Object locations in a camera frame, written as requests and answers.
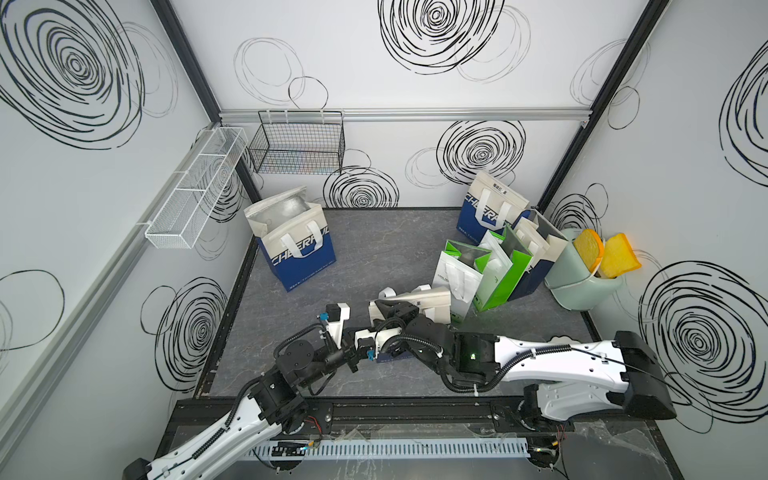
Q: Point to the green white bag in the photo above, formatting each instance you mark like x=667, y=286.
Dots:
x=460, y=269
x=509, y=259

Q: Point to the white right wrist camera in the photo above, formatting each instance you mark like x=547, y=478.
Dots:
x=369, y=344

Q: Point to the blue beige bag first row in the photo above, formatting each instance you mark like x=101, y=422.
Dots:
x=293, y=234

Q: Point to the aluminium wall rail left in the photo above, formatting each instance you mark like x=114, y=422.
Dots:
x=23, y=407

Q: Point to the blue beige takeout bag front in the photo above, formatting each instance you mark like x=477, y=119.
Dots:
x=545, y=242

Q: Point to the blue beige bag back row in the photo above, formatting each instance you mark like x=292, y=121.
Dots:
x=488, y=205

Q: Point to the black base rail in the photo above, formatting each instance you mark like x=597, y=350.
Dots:
x=329, y=415

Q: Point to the white wire shelf basket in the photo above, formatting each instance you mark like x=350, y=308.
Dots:
x=211, y=163

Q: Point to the aluminium wall rail back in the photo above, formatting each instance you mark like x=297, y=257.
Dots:
x=421, y=114

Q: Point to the black wire basket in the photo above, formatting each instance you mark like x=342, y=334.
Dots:
x=296, y=142

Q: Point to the grey slotted cable duct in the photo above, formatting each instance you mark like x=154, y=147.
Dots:
x=391, y=449

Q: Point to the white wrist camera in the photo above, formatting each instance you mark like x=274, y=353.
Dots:
x=333, y=321
x=369, y=344

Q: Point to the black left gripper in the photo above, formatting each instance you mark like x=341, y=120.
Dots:
x=355, y=354

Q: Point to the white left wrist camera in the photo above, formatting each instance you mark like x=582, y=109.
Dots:
x=333, y=321

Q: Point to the aluminium wall rail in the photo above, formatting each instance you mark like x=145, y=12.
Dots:
x=23, y=407
x=421, y=114

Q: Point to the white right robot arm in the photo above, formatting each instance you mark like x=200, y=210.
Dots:
x=565, y=379

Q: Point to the black corner frame post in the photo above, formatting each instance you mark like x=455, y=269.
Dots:
x=642, y=30
x=173, y=28

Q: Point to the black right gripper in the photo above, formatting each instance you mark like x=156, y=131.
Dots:
x=405, y=310

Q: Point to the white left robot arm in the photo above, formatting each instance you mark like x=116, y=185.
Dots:
x=266, y=406

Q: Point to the black corner frame post right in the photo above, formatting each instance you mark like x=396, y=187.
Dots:
x=642, y=30

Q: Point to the black corner frame post left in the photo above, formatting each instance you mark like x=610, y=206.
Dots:
x=173, y=28

